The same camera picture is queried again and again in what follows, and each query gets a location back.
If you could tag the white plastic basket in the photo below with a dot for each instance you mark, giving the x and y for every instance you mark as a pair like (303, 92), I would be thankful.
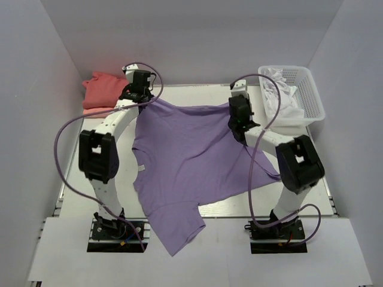
(307, 98)

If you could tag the purple t-shirt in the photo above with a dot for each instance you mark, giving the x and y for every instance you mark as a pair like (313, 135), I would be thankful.
(187, 157)

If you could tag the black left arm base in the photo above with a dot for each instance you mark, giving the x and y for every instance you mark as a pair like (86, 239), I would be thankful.
(124, 239)

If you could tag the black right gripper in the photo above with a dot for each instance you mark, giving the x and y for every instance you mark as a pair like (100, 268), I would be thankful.
(236, 131)

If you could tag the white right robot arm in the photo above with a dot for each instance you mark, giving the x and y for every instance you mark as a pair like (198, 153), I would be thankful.
(300, 167)

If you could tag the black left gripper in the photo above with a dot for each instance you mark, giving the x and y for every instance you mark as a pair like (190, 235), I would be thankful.
(142, 101)

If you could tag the white crumpled t-shirt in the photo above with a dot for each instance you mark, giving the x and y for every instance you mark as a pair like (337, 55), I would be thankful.
(288, 106)

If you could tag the folded red t-shirt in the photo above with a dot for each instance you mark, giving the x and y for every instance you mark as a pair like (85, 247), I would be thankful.
(102, 90)

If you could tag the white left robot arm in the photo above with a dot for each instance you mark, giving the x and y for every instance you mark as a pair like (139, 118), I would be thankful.
(98, 156)

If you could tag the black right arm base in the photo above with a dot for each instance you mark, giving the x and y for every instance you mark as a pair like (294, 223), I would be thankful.
(283, 239)

